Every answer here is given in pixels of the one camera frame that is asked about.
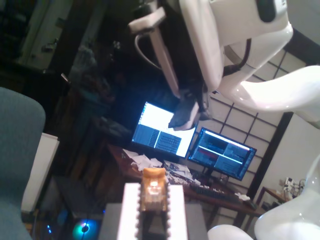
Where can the brown wooden desk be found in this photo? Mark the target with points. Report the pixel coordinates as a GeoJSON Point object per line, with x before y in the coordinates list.
{"type": "Point", "coordinates": [116, 155]}

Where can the crumpled white paper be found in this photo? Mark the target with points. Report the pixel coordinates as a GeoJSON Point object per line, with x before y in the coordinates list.
{"type": "Point", "coordinates": [142, 161]}

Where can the small wooden side table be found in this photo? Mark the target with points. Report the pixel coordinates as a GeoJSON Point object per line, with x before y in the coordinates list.
{"type": "Point", "coordinates": [268, 192]}

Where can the black keyboard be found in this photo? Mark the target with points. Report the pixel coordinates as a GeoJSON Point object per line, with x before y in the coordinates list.
{"type": "Point", "coordinates": [215, 193]}

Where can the computer case with glowing fan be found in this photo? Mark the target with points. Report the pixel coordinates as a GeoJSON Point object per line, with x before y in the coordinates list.
{"type": "Point", "coordinates": [83, 228]}

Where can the white grid sliding screen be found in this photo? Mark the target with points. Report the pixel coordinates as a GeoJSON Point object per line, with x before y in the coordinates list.
{"type": "Point", "coordinates": [242, 117]}

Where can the pale camera pole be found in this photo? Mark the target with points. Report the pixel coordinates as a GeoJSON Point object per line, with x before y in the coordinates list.
{"type": "Point", "coordinates": [165, 62]}

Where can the white camera block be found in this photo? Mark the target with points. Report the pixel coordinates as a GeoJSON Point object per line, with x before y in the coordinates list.
{"type": "Point", "coordinates": [147, 21]}

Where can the blue-grey office chair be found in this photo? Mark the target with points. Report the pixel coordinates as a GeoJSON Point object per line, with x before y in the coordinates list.
{"type": "Point", "coordinates": [17, 137]}

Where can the white panel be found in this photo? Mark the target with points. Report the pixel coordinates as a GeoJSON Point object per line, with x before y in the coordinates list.
{"type": "Point", "coordinates": [41, 170]}

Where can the black computer monitor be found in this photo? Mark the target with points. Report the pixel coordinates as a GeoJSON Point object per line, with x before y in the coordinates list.
{"type": "Point", "coordinates": [155, 117]}
{"type": "Point", "coordinates": [225, 155]}

